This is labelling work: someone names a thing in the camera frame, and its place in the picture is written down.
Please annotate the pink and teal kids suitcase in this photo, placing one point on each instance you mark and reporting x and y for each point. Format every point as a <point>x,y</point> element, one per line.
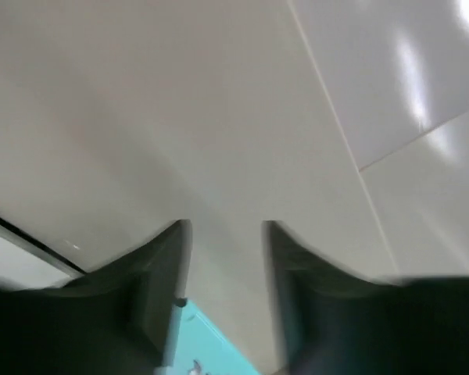
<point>196,346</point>

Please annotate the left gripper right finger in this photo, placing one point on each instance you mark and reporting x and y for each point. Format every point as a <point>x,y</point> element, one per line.
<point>333,322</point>

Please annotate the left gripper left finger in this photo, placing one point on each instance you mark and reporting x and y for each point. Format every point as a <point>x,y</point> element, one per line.
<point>116,319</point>

